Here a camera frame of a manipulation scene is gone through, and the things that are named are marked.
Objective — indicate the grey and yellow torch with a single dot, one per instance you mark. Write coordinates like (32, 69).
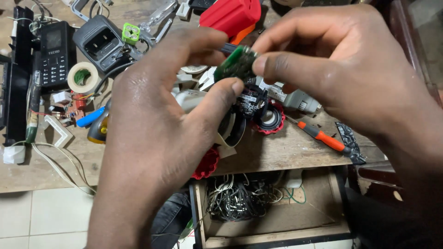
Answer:
(97, 133)

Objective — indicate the masking tape roll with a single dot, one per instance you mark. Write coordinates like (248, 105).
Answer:
(74, 81)

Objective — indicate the person's right hand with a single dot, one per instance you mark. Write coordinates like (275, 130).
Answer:
(346, 62)

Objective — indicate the black module with white label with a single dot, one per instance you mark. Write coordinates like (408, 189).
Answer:
(251, 100)

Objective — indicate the black patterned plastic strip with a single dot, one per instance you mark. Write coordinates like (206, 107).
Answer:
(351, 141)

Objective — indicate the dark grey cylindrical part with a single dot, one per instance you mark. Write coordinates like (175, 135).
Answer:
(229, 48)

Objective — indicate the person's dark trousers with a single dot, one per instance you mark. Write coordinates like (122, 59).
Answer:
(171, 218)

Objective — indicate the green circuit board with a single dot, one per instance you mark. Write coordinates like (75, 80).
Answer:
(233, 65)

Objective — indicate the person's left hand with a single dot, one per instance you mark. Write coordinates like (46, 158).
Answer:
(145, 131)

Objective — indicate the black keypad phone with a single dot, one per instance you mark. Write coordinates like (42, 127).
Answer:
(54, 55)

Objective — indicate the white round disc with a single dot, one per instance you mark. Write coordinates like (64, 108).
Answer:
(193, 69)

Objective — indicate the red-rimmed round speaker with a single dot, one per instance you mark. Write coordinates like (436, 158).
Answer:
(271, 119)

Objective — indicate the red plastic housing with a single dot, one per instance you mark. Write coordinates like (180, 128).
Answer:
(232, 15)

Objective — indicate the soldering iron with green grip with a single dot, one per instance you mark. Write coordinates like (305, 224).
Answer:
(33, 114)

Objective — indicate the small white plastic block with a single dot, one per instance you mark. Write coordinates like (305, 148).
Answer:
(183, 11)

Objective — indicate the black charging cradle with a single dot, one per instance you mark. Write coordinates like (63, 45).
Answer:
(100, 43)

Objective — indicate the white plug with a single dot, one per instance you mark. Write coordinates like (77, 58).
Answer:
(14, 154)

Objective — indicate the white cylindrical speaker housing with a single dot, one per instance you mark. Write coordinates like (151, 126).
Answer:
(188, 100)

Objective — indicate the white angled plastic bracket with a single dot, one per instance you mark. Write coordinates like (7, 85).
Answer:
(60, 129)

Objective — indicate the grey metal bracket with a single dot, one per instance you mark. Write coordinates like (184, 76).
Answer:
(79, 8)

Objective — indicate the small board with red capacitor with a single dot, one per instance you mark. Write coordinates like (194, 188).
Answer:
(74, 109)

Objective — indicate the clear plastic casing piece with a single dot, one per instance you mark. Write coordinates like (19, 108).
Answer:
(157, 17)

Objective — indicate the green battery holder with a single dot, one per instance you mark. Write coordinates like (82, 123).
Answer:
(130, 33)

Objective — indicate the orange plastic piece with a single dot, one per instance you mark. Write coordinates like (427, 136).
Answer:
(242, 34)

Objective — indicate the long black plastic casing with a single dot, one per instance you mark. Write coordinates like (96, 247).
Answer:
(15, 96)

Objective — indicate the wooden drawer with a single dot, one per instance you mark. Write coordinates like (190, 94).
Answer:
(304, 214)

